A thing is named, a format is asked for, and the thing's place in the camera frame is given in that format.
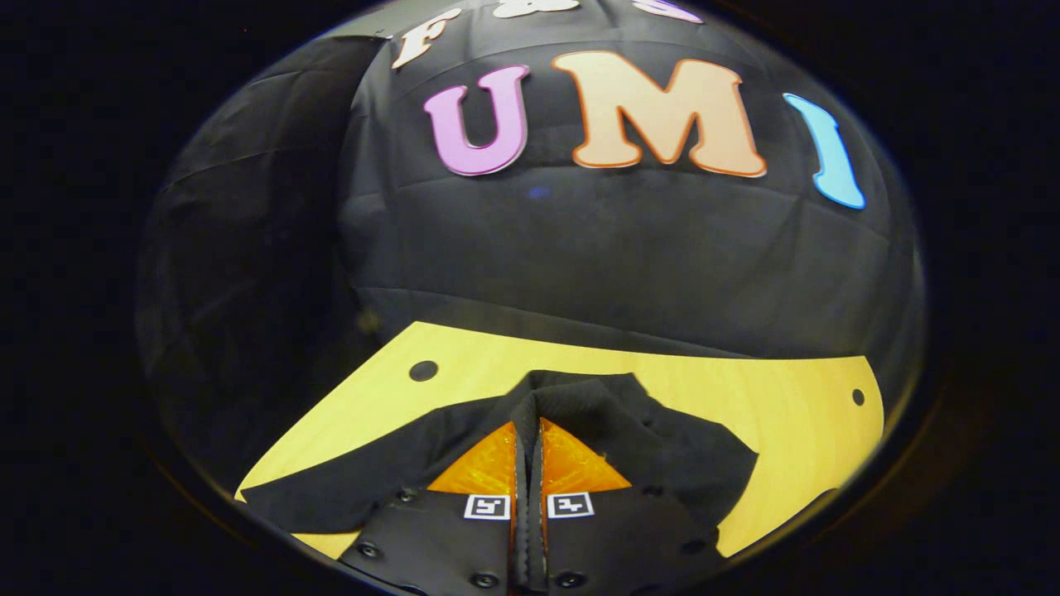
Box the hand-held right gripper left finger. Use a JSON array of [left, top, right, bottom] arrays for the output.
[[335, 421, 531, 596]]

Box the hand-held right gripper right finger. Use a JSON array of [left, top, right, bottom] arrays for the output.
[[530, 418, 730, 596]]

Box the black button cardigan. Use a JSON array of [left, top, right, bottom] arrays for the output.
[[240, 370, 759, 535]]

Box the black backdrop cloth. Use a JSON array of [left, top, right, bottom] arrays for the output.
[[137, 0, 924, 464]]

